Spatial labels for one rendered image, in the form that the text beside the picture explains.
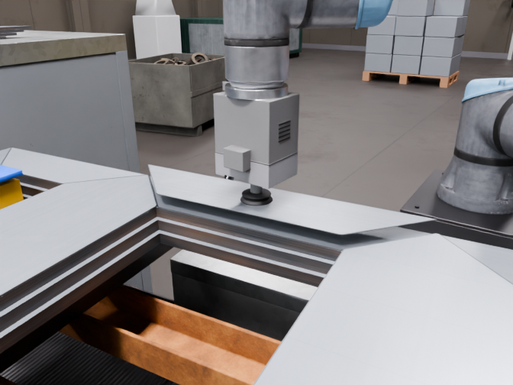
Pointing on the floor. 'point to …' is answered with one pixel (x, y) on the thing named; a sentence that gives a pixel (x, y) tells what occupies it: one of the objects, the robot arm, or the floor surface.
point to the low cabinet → (214, 37)
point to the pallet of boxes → (417, 41)
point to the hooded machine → (156, 28)
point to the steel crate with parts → (175, 92)
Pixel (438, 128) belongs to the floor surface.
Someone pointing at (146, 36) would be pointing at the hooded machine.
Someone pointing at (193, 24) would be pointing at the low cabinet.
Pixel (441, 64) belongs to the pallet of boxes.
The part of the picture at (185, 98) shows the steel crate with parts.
